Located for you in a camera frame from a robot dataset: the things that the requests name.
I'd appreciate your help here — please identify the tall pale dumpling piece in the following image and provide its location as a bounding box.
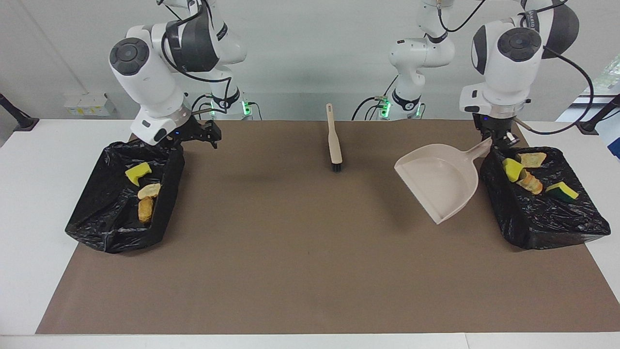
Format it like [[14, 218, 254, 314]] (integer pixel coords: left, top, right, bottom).
[[519, 152, 547, 168]]

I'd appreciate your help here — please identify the rounded yellow sponge piece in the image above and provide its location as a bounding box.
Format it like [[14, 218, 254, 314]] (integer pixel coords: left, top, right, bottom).
[[502, 158, 525, 183]]

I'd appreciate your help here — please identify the wide pale dumpling piece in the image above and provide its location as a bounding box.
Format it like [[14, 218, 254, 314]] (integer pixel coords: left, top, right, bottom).
[[516, 172, 543, 195]]

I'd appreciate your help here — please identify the beige plastic dustpan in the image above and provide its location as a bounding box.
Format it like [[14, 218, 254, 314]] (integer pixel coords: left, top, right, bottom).
[[394, 137, 494, 225]]

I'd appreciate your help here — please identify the notched yellow sponge piece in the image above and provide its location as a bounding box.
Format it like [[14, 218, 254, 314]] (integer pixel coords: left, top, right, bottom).
[[124, 162, 153, 188]]

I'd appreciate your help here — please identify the small curved yellow sponge piece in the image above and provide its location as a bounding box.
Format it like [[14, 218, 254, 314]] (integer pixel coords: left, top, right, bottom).
[[546, 181, 579, 201]]

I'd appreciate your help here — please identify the brown bread roll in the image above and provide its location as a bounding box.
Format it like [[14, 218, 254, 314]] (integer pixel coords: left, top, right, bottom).
[[138, 196, 155, 224]]

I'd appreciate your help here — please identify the beige brush with black bristles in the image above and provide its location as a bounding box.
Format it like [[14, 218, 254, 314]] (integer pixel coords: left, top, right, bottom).
[[325, 103, 344, 173]]

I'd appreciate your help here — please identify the bin lined with black bag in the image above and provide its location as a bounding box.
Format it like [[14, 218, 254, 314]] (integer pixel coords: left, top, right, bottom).
[[480, 146, 612, 251], [64, 134, 186, 254]]

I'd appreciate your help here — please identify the brown paper table mat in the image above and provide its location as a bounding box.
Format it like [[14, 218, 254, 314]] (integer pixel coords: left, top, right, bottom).
[[35, 120, 620, 335]]

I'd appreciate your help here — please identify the black base cable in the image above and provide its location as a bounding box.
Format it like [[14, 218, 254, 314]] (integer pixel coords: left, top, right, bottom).
[[352, 75, 399, 121], [187, 93, 214, 121]]

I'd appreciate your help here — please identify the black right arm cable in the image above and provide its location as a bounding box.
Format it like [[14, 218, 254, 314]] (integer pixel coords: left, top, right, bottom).
[[157, 0, 233, 83]]

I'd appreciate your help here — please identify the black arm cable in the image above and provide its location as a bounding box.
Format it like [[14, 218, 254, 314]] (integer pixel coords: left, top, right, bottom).
[[157, 0, 233, 83], [436, 0, 595, 135]]

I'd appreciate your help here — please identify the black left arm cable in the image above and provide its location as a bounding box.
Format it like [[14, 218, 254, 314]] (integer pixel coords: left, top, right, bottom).
[[436, 0, 595, 135]]

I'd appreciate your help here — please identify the white wall socket box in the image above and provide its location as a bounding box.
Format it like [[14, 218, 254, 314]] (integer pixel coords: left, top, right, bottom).
[[64, 93, 116, 117]]

